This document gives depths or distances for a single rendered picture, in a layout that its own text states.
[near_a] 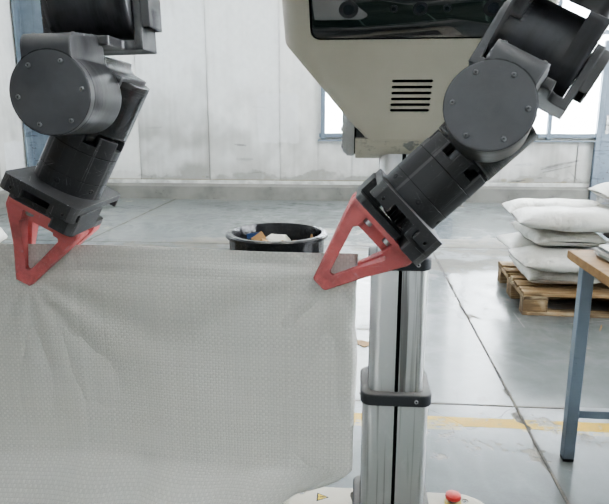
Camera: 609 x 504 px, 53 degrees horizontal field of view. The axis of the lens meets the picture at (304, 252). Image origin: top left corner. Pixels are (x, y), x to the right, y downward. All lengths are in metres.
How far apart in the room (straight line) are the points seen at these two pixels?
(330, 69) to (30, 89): 0.56
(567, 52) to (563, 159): 8.48
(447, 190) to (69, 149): 0.30
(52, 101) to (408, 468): 0.96
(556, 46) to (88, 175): 0.37
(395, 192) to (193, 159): 8.41
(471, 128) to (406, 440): 0.87
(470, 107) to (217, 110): 8.35
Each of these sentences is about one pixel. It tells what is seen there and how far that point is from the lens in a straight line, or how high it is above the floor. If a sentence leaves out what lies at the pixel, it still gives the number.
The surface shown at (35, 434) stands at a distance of 0.66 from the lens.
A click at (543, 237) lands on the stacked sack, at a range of 3.94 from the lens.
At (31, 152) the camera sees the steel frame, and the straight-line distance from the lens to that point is 9.39.
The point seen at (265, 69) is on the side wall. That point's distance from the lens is 8.61.
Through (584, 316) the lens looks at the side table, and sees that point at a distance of 2.23.
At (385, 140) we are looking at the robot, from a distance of 1.02.
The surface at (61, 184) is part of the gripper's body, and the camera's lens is 0.54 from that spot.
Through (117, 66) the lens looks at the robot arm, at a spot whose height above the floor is 1.23.
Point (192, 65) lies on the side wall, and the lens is 8.82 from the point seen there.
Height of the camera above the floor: 1.19
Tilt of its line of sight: 13 degrees down
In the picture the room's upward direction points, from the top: straight up
